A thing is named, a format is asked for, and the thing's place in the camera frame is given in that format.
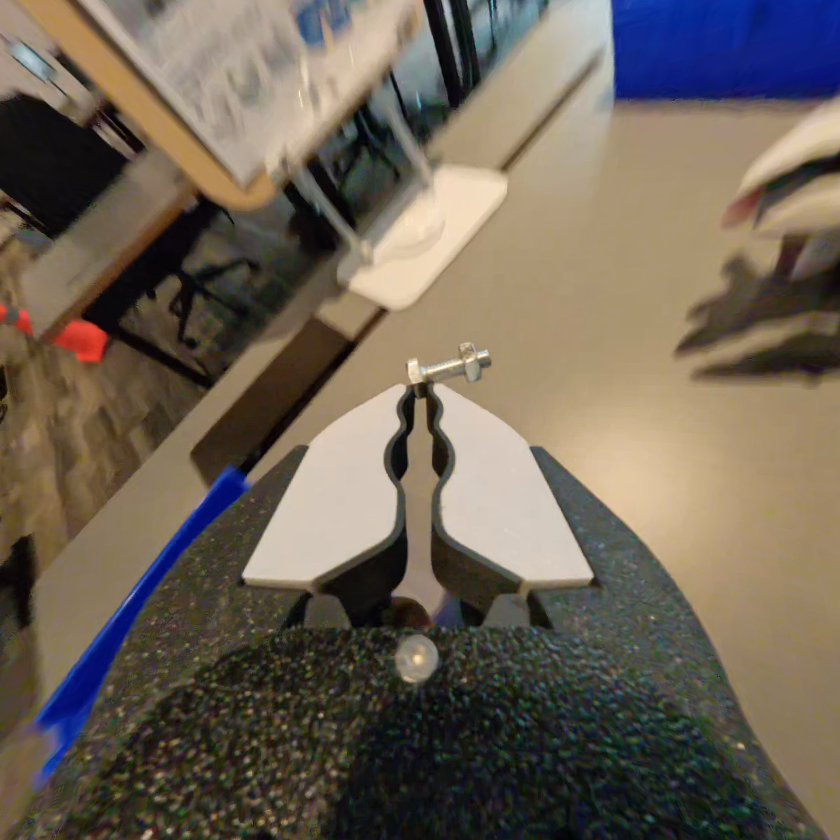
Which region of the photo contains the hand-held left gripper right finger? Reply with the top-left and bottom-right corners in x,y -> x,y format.
431,385 -> 595,589

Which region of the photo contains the printed poster sheet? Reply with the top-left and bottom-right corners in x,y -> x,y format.
20,0 -> 434,214

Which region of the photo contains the desk cable flap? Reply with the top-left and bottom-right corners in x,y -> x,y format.
191,315 -> 358,489

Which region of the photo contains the silver metal bolt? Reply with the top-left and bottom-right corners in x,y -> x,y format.
405,344 -> 494,389

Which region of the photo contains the blue plastic storage bin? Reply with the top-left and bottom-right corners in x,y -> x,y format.
611,0 -> 840,103
33,466 -> 253,788

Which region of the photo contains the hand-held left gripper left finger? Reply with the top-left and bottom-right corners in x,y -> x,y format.
243,388 -> 408,592

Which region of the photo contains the orange traffic cone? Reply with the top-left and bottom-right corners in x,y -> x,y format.
0,305 -> 110,364

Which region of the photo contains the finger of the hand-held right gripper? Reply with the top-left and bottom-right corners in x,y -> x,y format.
755,178 -> 840,280
726,99 -> 840,221

